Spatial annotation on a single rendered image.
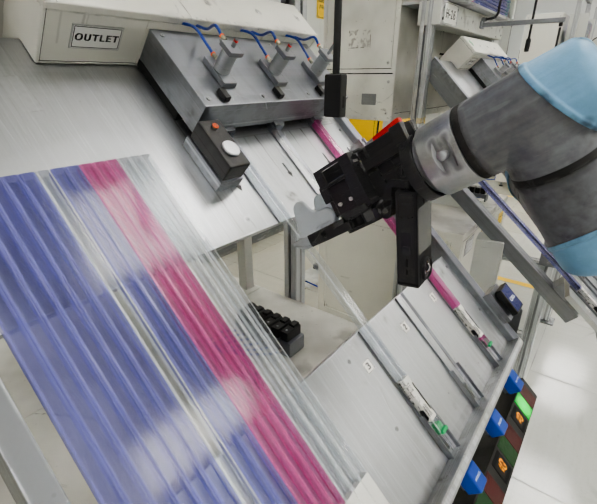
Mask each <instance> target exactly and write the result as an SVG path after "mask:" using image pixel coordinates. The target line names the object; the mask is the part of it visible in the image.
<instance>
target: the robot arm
mask: <svg viewBox="0 0 597 504"><path fill-rule="evenodd" d="M388 130H389V131H388V132H387V133H385V134H384V135H382V136H380V137H379V138H377V139H376V140H374V141H373V142H371V143H369V144H368V145H366V146H365V147H361V148H357V149H355V150H353V151H349V152H346V153H344V154H343V155H341V156H340V157H338V158H336V159H335V160H333V161H332V162H330V163H329V164H327V165H325V166H324V167H322V168H321V169H319V170H318V171H316V172H315V173H313V175H314V177H315V179H316V181H317V184H318V186H319V188H320V189H319V191H320V194H318V195H316V196H315V198H314V207H315V210H313V209H312V208H311V207H310V206H309V205H308V204H306V203H305V202H304V201H298V202H296V203H295V205H294V208H293V210H294V215H295V218H296V222H297V226H298V230H299V234H300V238H299V240H298V241H296V242H294V243H293V245H294V247H295V248H300V249H309V248H311V247H314V246H316V245H318V244H321V243H323V242H325V241H327V240H330V239H332V238H334V237H336V236H338V235H340V234H343V233H345V232H347V231H348V232H349V234H350V233H353V232H355V231H357V230H359V229H361V228H364V227H366V226H368V225H370V224H372V223H374V222H376V221H378V220H380V219H382V218H384V219H388V218H390V217H392V216H394V215H395V214H396V245H397V277H398V284H399V285H402V286H407V287H413V288H419V287H420V286H421V285H422V284H423V283H424V281H425V280H426V279H428V278H429V277H430V275H431V273H432V256H431V201H432V200H435V199H437V198H439V197H442V196H444V195H446V194H447V195H450V194H453V193H456V192H458V191H460V190H462V189H465V188H467V187H469V186H471V185H474V184H476V183H478V182H480V181H482V180H485V179H488V178H490V177H492V176H495V175H497V174H499V173H502V172H504V171H505V177H506V181H507V185H508V189H509V191H510V193H511V195H512V196H513V197H514V198H515V199H516V200H517V201H519V203H520V204H521V206H522V207H523V209H524V210H525V212H526V213H527V214H528V216H529V217H530V219H531V220H532V221H533V223H534V224H535V225H536V227H537V228H538V230H539V232H540V233H541V235H542V237H543V239H544V240H545V242H546V244H547V246H548V247H547V250H548V252H551V253H552V254H553V256H554V258H555V259H556V261H557V262H558V264H559V265H560V267H561V268H562V269H563V270H564V271H566V272H567V273H569V274H572V275H576V276H585V277H589V276H597V46H596V44H595V43H594V42H593V41H592V40H590V39H588V38H585V37H574V38H571V39H569V40H567V41H565V42H563V43H562V44H560V45H558V46H556V47H554V48H552V49H551V50H549V51H547V52H545V53H543V54H542V55H540V56H538V57H536V58H534V59H532V60H531V61H529V62H523V63H522V64H520V65H519V66H518V68H517V69H516V70H514V71H512V72H511V73H509V74H507V75H506V76H504V77H502V78H501V79H499V80H497V81H496V82H494V83H492V84H491V85H489V86H488V87H486V88H484V89H483V90H481V91H479V92H478V93H476V94H474V95H473V96H471V97H469V98H468V99H466V100H464V101H463V102H461V103H460V104H458V105H456V106H454V107H453V108H451V109H449V110H448V111H446V112H444V113H442V114H441V115H439V116H437V117H436V118H434V119H432V120H431V121H429V122H427V123H425V124H424V125H422V126H420V127H419V128H418V127H417V125H416V123H415V121H414V119H412V120H408V121H406V122H404V121H401V122H398V123H396V124H395V125H393V126H392V127H390V128H388ZM355 153H357V154H358V156H357V155H356V154H355ZM335 163H336V164H335ZM327 168H328V169H327ZM340 217H341V218H340Z"/></svg>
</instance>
